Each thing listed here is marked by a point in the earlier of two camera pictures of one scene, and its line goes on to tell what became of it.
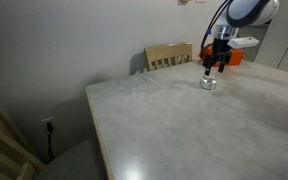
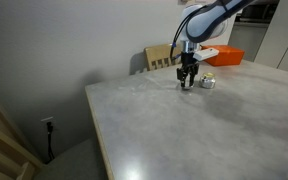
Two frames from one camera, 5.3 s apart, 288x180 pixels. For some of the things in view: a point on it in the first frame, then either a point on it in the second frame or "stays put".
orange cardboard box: x=235 y=58 stays put
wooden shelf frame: x=7 y=156 stays put
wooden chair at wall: x=168 y=55 stays put
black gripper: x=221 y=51 -> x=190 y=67
